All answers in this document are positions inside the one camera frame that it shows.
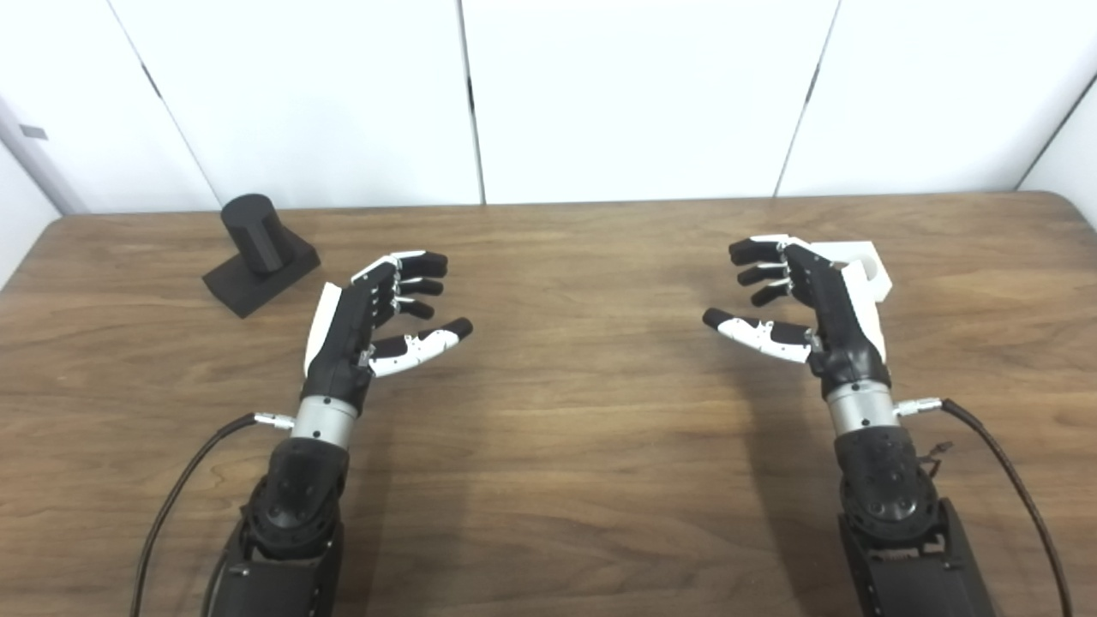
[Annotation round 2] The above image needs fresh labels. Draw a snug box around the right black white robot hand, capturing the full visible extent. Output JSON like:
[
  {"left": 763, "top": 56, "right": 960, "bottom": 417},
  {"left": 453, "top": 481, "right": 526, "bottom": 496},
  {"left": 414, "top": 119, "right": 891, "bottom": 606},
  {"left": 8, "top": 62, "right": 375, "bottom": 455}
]
[{"left": 703, "top": 235, "right": 892, "bottom": 400}]

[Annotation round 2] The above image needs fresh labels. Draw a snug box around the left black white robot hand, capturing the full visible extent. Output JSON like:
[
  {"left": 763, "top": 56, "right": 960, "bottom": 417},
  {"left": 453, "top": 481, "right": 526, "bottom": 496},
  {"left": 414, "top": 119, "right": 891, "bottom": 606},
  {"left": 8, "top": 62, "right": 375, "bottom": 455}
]
[{"left": 302, "top": 250, "right": 474, "bottom": 417}]

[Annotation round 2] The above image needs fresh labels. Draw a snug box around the white square piece with hole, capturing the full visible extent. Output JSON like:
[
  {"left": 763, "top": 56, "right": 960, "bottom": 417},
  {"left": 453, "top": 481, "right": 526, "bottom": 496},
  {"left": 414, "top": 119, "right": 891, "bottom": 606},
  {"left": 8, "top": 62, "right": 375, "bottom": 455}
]
[{"left": 810, "top": 241, "right": 894, "bottom": 303}]

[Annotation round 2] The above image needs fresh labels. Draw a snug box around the black peg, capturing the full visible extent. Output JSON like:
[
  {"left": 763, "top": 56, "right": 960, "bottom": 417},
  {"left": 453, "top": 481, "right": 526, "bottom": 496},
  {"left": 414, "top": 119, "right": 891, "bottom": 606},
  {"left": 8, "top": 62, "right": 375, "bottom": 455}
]
[{"left": 202, "top": 194, "right": 321, "bottom": 320}]

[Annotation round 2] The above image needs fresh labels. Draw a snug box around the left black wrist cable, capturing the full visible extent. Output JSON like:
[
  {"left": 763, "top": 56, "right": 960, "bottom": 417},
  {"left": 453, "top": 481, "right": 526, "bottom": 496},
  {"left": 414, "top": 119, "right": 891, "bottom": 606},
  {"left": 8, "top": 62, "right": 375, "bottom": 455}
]
[{"left": 130, "top": 412, "right": 297, "bottom": 617}]

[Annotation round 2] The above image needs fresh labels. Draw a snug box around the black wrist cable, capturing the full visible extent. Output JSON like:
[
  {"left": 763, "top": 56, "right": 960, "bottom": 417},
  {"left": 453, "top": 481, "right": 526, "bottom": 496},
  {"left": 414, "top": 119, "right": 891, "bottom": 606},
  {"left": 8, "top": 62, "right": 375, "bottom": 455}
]
[
  {"left": 130, "top": 412, "right": 297, "bottom": 617},
  {"left": 893, "top": 397, "right": 1074, "bottom": 617}
]

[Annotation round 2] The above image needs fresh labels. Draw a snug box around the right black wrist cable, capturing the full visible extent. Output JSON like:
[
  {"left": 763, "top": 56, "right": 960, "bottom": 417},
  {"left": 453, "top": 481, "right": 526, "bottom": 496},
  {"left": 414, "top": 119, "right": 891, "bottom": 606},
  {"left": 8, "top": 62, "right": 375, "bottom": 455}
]
[{"left": 893, "top": 397, "right": 1074, "bottom": 617}]

